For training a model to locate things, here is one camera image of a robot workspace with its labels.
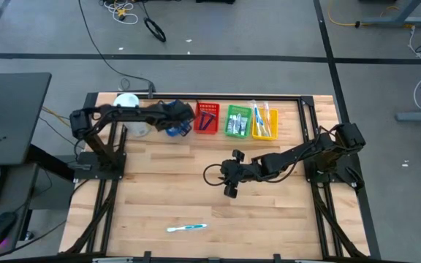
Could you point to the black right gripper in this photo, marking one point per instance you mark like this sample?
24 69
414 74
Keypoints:
236 171

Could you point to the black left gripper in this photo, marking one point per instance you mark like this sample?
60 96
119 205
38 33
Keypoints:
170 115

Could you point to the blue plastic basket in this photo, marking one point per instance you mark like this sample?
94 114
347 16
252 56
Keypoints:
174 132

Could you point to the blue white toothbrush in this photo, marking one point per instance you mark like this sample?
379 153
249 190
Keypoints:
262 128
257 118

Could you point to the teal white toothbrush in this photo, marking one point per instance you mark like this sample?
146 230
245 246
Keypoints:
188 228

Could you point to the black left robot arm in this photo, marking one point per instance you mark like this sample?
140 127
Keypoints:
123 113

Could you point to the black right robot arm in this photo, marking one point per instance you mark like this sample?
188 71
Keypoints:
305 153

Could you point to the red plastic basket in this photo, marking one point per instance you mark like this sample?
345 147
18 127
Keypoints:
198 126

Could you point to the white wipes canister yellow label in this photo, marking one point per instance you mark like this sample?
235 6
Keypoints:
137 128

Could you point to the yellow plastic basket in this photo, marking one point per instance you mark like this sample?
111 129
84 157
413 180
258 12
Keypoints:
274 124

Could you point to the green plastic basket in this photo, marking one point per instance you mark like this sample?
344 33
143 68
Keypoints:
238 108

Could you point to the dark grey desk top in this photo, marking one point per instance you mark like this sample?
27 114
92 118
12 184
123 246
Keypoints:
13 117

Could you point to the dark keyboard desk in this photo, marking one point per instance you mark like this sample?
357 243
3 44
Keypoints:
20 190

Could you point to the grey desk foot bar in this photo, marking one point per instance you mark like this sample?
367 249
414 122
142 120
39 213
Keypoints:
419 116

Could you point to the black computer mouse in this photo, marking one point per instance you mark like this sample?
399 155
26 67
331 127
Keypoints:
0 226

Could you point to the grey desk leg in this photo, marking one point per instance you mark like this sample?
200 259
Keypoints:
397 20

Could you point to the black aluminium table frame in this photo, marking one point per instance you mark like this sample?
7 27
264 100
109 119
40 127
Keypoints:
232 97

